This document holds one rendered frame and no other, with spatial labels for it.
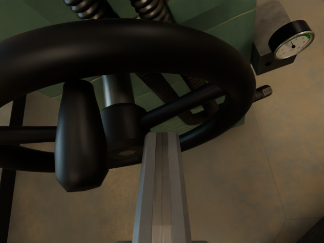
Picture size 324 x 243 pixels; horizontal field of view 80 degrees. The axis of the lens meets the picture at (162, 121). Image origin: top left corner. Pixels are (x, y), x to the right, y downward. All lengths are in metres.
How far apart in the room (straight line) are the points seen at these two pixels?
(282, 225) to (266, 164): 0.25
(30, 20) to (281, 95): 1.01
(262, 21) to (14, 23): 0.44
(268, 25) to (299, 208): 0.75
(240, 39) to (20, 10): 0.36
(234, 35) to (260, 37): 0.07
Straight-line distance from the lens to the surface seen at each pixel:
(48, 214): 1.51
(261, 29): 0.49
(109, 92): 0.24
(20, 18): 0.34
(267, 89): 0.47
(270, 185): 1.01
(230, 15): 0.38
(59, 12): 0.21
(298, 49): 0.44
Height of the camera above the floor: 1.00
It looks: 63 degrees down
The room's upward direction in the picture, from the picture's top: 51 degrees counter-clockwise
